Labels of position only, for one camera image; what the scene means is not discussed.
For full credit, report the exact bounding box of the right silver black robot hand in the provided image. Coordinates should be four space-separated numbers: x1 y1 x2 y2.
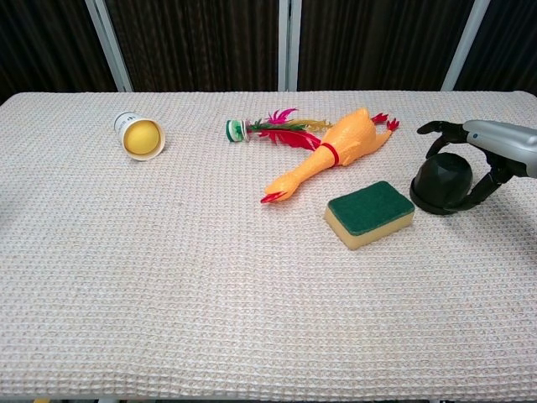
417 119 537 211

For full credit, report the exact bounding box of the black cup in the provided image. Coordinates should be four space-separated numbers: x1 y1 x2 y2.
409 152 483 216

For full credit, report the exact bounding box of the white paper cup yellow inside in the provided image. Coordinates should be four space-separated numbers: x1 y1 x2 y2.
112 110 165 162

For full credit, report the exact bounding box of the dark brown partition panel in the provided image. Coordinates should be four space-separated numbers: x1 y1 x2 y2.
104 0 280 92
0 0 119 102
455 0 537 92
297 0 475 92

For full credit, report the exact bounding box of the green yellow sponge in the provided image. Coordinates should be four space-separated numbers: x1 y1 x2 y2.
324 180 416 252

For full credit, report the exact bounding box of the yellow rubber chicken toy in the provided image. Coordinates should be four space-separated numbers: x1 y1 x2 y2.
259 107 400 206

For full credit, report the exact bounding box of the red green feather shuttlecock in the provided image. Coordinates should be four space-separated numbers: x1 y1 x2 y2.
225 107 335 151

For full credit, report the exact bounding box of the beige woven tablecloth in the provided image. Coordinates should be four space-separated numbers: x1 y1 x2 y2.
0 90 537 402

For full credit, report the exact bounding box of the grey aluminium partition post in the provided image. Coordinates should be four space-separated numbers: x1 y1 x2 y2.
83 0 134 92
277 0 300 92
440 0 492 92

